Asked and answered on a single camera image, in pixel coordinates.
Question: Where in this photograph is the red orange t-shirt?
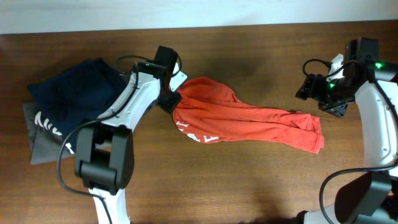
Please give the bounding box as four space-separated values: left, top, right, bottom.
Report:
172 77 325 154

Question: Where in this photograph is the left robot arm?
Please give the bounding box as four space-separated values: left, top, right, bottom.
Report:
75 59 187 223

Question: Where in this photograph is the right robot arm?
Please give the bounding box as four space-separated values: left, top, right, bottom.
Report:
295 37 397 224

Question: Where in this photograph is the folded navy blue t-shirt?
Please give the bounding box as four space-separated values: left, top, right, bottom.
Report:
27 58 126 139

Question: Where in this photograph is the folded grey t-shirt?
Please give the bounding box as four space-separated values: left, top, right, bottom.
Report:
22 101 113 166

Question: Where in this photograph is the left black cable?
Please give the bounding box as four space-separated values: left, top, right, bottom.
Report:
56 55 183 224

